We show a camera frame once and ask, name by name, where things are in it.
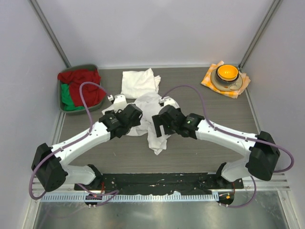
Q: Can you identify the green t-shirt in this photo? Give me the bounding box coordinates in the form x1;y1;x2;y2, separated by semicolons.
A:
61;83;84;112

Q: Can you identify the grey plastic bin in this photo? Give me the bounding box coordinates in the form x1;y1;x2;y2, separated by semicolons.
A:
58;64;103;115

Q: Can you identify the orange checked cloth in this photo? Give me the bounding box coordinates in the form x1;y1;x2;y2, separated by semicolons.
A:
201;61;251;99

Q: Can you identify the white slotted cable duct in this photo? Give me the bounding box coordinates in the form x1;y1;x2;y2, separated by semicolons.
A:
41;191;219;203

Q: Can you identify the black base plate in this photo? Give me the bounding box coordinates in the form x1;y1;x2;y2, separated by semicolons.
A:
84;173;244;196

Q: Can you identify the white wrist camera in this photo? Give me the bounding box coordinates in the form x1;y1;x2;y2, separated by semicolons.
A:
107;94;127;113
158;96;175;107

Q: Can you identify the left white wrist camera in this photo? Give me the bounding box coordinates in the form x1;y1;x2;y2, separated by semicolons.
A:
107;94;127;113

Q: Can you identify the folded white t-shirt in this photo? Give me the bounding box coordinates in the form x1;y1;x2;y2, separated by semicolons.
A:
121;68;161;99

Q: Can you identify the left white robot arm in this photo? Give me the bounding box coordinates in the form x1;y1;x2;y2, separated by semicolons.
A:
31;104;142;192

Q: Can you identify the aluminium frame rail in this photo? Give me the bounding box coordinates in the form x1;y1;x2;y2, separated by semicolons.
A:
32;173;290;193

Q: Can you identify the white t-shirt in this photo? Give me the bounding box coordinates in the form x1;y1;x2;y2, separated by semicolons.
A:
121;68;161;99
100;92;169;155

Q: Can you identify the beige ceramic plate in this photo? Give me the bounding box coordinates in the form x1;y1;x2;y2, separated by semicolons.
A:
210;70;243;92

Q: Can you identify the orange bowl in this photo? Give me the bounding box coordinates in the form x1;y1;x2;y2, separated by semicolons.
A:
216;64;239;82

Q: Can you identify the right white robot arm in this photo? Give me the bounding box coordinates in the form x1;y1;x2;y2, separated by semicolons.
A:
152;105;280;188

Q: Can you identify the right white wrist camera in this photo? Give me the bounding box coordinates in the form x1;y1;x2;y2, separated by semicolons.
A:
158;96;175;107

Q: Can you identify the red t-shirt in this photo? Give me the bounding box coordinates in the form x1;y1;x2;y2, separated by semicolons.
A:
57;69;106;107

